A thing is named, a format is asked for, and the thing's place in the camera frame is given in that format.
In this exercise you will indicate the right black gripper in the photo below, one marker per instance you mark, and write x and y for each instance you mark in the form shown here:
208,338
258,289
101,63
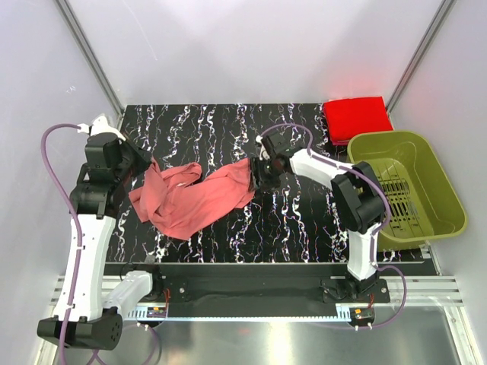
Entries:
256,165

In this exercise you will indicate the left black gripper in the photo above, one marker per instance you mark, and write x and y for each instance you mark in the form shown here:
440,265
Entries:
144,157

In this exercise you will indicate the pink t shirt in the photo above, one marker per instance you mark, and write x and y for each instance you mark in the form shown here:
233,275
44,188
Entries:
179,205

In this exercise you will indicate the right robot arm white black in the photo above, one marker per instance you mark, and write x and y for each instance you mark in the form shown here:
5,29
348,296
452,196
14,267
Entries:
360,201

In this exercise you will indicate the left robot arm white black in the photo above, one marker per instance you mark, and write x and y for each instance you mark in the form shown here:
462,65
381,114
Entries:
83,318

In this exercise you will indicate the black marble pattern mat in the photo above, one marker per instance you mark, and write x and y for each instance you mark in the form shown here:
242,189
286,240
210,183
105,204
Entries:
298,222

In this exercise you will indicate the folded red t shirt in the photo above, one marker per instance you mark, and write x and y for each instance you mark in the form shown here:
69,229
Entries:
349,117

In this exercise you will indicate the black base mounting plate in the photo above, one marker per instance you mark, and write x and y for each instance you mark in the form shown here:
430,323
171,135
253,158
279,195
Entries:
329,282

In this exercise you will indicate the olive green plastic basket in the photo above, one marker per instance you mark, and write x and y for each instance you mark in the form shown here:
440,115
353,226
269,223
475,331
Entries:
424,205

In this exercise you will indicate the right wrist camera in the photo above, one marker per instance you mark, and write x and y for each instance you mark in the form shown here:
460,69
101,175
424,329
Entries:
274,145

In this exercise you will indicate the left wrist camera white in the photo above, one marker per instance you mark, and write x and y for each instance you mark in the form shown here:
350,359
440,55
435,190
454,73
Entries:
98,126

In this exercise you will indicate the left aluminium frame post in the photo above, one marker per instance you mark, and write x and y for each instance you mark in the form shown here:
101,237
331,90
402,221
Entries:
84,45

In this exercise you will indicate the aluminium frame post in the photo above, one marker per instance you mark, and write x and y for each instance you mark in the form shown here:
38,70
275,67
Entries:
433,29
84,45

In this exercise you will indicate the white slotted cable duct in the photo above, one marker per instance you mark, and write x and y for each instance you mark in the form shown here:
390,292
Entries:
180,314

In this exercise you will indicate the aluminium rail profile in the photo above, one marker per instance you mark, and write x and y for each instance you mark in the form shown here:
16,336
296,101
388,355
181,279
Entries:
416,291

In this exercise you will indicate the right aluminium frame post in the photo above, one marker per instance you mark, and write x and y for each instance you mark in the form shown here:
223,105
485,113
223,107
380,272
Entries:
433,29

